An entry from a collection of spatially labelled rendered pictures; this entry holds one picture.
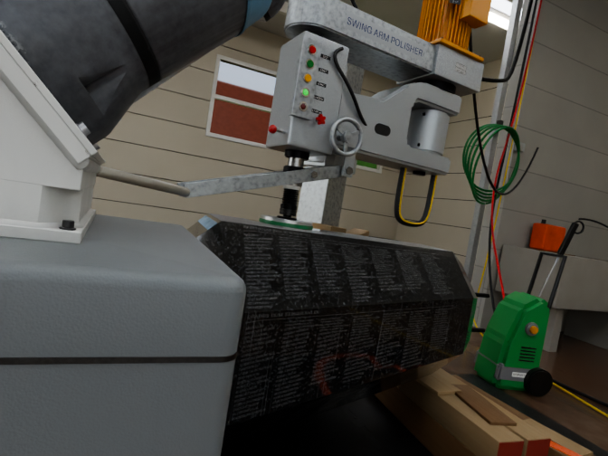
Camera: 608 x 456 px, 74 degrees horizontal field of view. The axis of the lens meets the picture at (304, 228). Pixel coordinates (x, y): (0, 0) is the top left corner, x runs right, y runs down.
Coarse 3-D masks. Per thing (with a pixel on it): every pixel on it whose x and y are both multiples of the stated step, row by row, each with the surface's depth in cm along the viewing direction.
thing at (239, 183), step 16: (240, 176) 158; (256, 176) 149; (272, 176) 152; (288, 176) 155; (304, 176) 158; (320, 176) 162; (336, 176) 165; (192, 192) 139; (208, 192) 141; (224, 192) 144
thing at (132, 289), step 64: (0, 256) 25; (64, 256) 28; (128, 256) 32; (192, 256) 36; (0, 320) 24; (64, 320) 25; (128, 320) 27; (192, 320) 29; (0, 384) 24; (64, 384) 26; (128, 384) 27; (192, 384) 29; (0, 448) 25; (64, 448) 26; (128, 448) 28; (192, 448) 30
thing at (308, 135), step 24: (288, 48) 158; (336, 48) 153; (288, 72) 155; (336, 72) 154; (288, 96) 152; (336, 96) 155; (288, 120) 150; (312, 120) 152; (336, 120) 157; (288, 144) 149; (312, 144) 153
